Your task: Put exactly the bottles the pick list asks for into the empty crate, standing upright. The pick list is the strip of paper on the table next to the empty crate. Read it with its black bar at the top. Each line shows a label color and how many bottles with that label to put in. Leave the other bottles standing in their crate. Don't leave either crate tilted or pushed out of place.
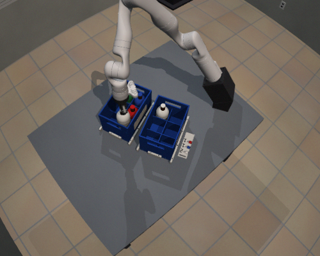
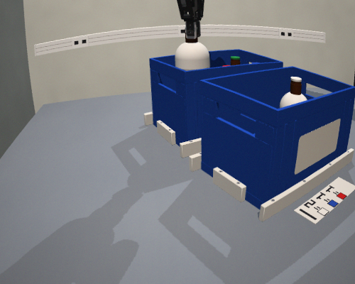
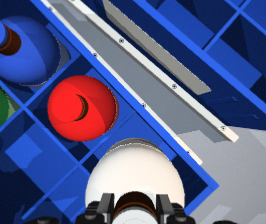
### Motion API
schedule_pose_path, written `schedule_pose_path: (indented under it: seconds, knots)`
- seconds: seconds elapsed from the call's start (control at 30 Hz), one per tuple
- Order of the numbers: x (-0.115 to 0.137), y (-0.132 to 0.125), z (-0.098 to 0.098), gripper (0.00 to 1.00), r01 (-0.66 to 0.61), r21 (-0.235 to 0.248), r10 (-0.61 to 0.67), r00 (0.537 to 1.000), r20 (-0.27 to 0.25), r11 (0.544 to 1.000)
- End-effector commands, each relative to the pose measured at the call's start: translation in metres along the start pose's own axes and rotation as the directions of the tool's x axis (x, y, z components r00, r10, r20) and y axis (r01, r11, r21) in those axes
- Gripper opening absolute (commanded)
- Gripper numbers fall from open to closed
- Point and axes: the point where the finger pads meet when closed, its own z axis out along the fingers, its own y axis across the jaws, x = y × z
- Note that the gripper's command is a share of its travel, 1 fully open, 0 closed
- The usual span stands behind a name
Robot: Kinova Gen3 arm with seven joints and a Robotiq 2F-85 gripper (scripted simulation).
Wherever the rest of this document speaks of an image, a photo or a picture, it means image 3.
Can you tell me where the red bottle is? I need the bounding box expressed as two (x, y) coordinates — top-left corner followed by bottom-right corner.
(47, 75), (119, 142)

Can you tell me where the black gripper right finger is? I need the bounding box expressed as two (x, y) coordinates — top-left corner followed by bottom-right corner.
(156, 194), (238, 224)

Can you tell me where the blue plastic crate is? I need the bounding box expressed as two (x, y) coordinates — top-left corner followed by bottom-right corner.
(0, 0), (219, 224)
(81, 0), (266, 131)

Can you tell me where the white bottle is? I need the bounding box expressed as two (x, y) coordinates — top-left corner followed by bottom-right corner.
(85, 138), (185, 224)

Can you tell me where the blue labelled bottle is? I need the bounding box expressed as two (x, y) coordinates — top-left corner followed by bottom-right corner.
(0, 15), (71, 89)

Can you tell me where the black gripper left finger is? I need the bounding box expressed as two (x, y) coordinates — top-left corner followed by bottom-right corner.
(24, 193), (115, 224)

